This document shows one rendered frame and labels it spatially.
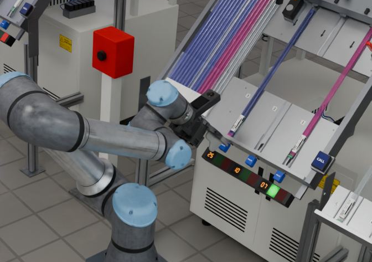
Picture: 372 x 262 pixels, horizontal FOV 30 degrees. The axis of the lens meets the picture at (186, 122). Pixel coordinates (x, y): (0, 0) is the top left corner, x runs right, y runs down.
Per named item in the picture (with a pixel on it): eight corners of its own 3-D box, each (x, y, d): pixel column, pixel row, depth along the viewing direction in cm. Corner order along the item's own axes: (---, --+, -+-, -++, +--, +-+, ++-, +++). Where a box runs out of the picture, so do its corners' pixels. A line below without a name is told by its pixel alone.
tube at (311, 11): (231, 138, 223) (230, 136, 222) (228, 135, 224) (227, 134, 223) (315, 11, 230) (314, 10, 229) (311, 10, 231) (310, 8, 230)
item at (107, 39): (103, 217, 297) (110, 51, 259) (68, 192, 311) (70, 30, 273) (144, 196, 313) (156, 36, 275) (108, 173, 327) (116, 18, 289)
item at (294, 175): (309, 188, 211) (302, 179, 205) (156, 104, 248) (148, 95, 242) (311, 184, 211) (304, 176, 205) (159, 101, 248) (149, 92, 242)
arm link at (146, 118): (137, 148, 182) (164, 117, 183) (114, 129, 190) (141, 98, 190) (153, 161, 188) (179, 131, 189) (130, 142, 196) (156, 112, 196)
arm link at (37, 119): (42, 110, 145) (202, 141, 179) (20, 88, 153) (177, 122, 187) (22, 158, 148) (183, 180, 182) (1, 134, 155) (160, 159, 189)
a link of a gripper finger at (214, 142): (218, 158, 211) (197, 142, 208) (229, 142, 212) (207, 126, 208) (223, 160, 209) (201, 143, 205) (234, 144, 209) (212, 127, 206)
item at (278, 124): (309, 181, 209) (306, 178, 206) (155, 98, 246) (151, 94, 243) (342, 129, 211) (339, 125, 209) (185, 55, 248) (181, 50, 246)
